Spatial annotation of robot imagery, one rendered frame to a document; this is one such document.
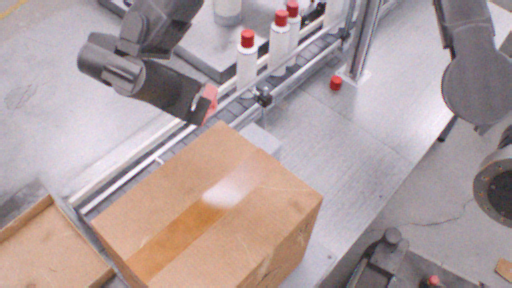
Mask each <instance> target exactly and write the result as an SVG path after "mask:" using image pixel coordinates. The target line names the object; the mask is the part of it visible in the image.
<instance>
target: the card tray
mask: <svg viewBox="0 0 512 288"><path fill-rule="evenodd" d="M115 273H116V272H115V271H114V269H113V268H112V266H111V265H108V264H107V262H106V261H105V260H104V259H103V257H102V256H100V254H99V253H98V252H97V251H96V249H95V248H93V247H92V245H91V244H90V242H89V241H88V240H87V239H85V238H84V235H83V234H82V233H81V232H80V231H79V230H78V229H77V227H76V226H75V225H74V224H73V222H71V221H70V220H69V218H68V216H67V215H66V214H65V213H63V211H62V209H61V208H60V207H59V205H58V204H56V203H55V202H54V199H53V197H52V196H51V195H50V193H48V194H47V195H45V196H44V197H43V198H41V199H39V201H37V202H36V204H33V205H32V206H31V207H30V208H28V209H27V210H26V211H25V212H23V213H22V214H21V215H19V216H18V217H17V218H16V219H14V220H13V221H12V222H10V223H9V224H8V225H6V226H5V228H3V229H1V231H0V288H99V287H100V286H102V285H103V283H105V282H106V281H107V280H109V279H110V277H112V276H113V275H114V274H115Z"/></svg>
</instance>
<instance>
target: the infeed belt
mask: <svg viewBox="0 0 512 288"><path fill-rule="evenodd" d="M322 27H323V24H322V25H320V26H319V27H318V28H316V29H315V30H313V31H312V32H311V33H309V34H307V35H306V36H305V37H303V39H300V40H299V41H298V44H297V47H298V46H301V45H302V44H303V43H304V42H305V41H306V40H309V39H310V38H312V36H313V35H315V34H317V33H319V31H320V30H322ZM343 29H344V28H342V29H340V28H338V32H337V33H336V34H335V35H328V34H326V35H324V36H322V37H321V38H320V39H319V40H318V41H316V42H314V43H313V44H312V45H311V46H309V47H308V48H305V50H304V51H302V52H301V53H300V54H298V55H296V63H295V65H294V66H292V67H290V68H286V73H285V74H284V75H283V76H282V77H278V78H276V77H272V76H268V77H267V78H266V79H264V81H261V82H260V83H259V84H257V85H256V89H255V91H257V92H258V93H262V92H263V91H264V87H267V88H268V93H271V92H272V91H274V90H275V89H276V88H277V87H278V86H279V85H280V84H281V83H283V82H285V81H287V80H288V79H289V77H291V76H292V75H293V74H294V73H297V72H298V71H299V70H300V69H301V68H302V67H304V66H305V65H307V64H308V63H309V62H310V61H312V60H313V59H314V58H317V56H318V55H319V54H321V53H322V52H323V51H325V50H326V49H327V48H329V47H330V46H331V45H333V44H334V43H335V42H337V41H338V39H340V36H341V35H342V34H343ZM267 69H268V63H266V64H265V65H264V66H263V67H262V68H260V69H259V70H257V72H256V77H257V76H259V75H260V74H262V73H263V71H265V70H267ZM234 93H237V86H236V87H234V88H232V89H231V90H230V91H228V92H227V93H224V95H223V96H221V97H220V98H218V99H217V104H218V106H219V105H220V104H221V103H223V101H224V100H226V99H227V98H229V97H230V96H231V95H233V94H234ZM255 104H257V96H254V97H253V98H251V99H250V100H243V99H240V98H239V99H237V101H236V102H234V103H233V104H232V105H230V106H228V107H226V108H225V109H224V110H223V111H222V112H221V113H219V114H218V115H217V116H215V117H214V118H213V119H211V120H209V121H208V122H207V123H206V124H204V125H203V126H202V127H201V128H199V129H198V130H197V131H196V132H195V133H194V134H192V135H190V136H188V137H187V138H186V139H184V141H183V142H181V143H180V144H179V145H177V146H176V147H175V148H173V149H172V150H170V151H169V152H168V153H166V154H165V155H164V157H162V158H161V159H160V160H162V161H164V162H166V161H168V160H170V159H171V158H172V157H173V156H174V155H175V154H176V153H178V152H179V151H180V150H182V149H183V148H185V147H186V146H187V145H189V144H190V143H191V142H193V141H194V140H195V139H196V138H197V137H198V136H199V135H201V134H203V133H205V132H206V131H207V130H209V128H210V127H211V126H213V125H214V124H215V123H217V122H218V121H219V120H222V121H223V122H225V123H226V124H228V125H229V124H231V123H232V122H233V121H234V120H236V119H237V118H239V117H240V116H241V115H242V114H244V113H245V112H246V111H247V110H249V109H250V108H251V107H252V106H253V105H255ZM191 125H192V124H191V123H189V122H185V124H184V125H182V126H180V127H179V128H178V129H176V130H175V131H174V132H173V133H172V134H171V135H168V136H166V137H165V138H164V139H163V140H162V141H161V143H160V142H159V143H158V144H157V145H155V146H154V147H153V148H151V149H149V151H147V152H146V153H145V154H144V155H142V156H141V157H139V158H138V159H137V160H138V161H137V160H135V161H134V162H132V163H131V164H130V165H129V166H128V167H126V168H125V169H123V170H122V171H121V172H119V174H117V175H116V176H115V177H113V178H112V179H113V180H112V179H110V180H109V181H108V182H107V183H106V184H104V185H103V186H101V187H100V188H99V189H100V190H101V191H100V190H99V189H98V190H97V191H96V192H93V193H92V194H91V195H90V196H89V197H88V198H87V199H88V200H87V199H86V198H85V200H84V201H82V202H81V203H80V204H78V205H77V206H76V207H75V208H74V209H75V210H76V211H77V212H78V213H79V216H80V217H81V218H82V219H84V221H85V222H86V223H87V224H88V225H89V227H90V228H91V229H92V230H93V231H94V232H95V230H94V229H93V228H92V226H91V224H90V221H92V220H93V219H94V218H95V217H96V216H98V215H99V214H101V213H102V211H105V210H106V209H107V208H108V207H109V206H110V205H111V204H113V203H115V202H116V200H118V199H119V198H122V196H123V195H125V194H126V193H127V191H129V190H131V189H133V187H134V186H136V185H137V184H138V183H140V182H141V181H142V180H144V179H145V178H146V177H147V176H148V175H149V174H151V173H152V172H155V170H156V169H158V168H159V167H160V165H158V164H157V163H156V162H155V163H154V164H153V165H151V166H150V167H149V168H147V170H146V171H143V172H142V173H140V174H139V176H137V177H136V178H135V179H133V181H130V182H129V183H128V184H127V185H126V186H125V187H124V188H122V189H120V190H119V191H118V192H117V193H115V195H114V196H111V197H110V198H109V199H108V200H107V201H105V203H102V204H101V205H100V206H99V207H98V208H96V209H95V210H94V211H93V212H92V213H91V214H88V216H87V217H84V216H83V213H82V212H81V211H82V209H83V208H85V207H86V206H88V205H89V204H90V203H91V202H92V201H93V200H95V199H96V198H98V197H99V195H101V194H103V193H104V192H105V191H107V190H108V189H109V188H110V187H112V186H114V184H115V183H117V182H118V181H119V180H120V179H122V178H124V177H125V175H127V174H128V173H129V172H131V171H132V170H134V169H135V168H137V167H138V166H139V165H140V164H141V163H142V162H144V161H145V160H147V159H148V158H149V157H151V156H152V155H153V154H154V153H155V152H156V151H158V150H159V149H160V148H163V146H165V145H166V144H168V143H169V142H170V141H172V140H173V138H175V137H176V136H177V135H180V134H181V133H183V132H184V130H186V129H187V128H188V127H190V126H191Z"/></svg>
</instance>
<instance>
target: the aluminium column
mask: <svg viewBox="0 0 512 288"><path fill-rule="evenodd" d="M383 3H384V2H383V0H362V1H361V4H360V10H359V13H358V16H357V17H358V20H357V22H356V25H355V31H354V35H353V38H352V44H351V48H350V50H349V57H348V60H347V64H346V67H345V74H346V75H348V76H349V77H351V78H353V79H354V80H355V81H356V80H357V79H358V78H359V77H360V76H362V75H363V73H364V70H365V65H366V62H367V60H368V57H369V52H370V49H371V46H372V44H371V43H372V41H373V38H374V36H375V35H374V33H375V31H376V28H377V22H378V20H379V15H380V12H381V10H382V9H381V7H382V5H383Z"/></svg>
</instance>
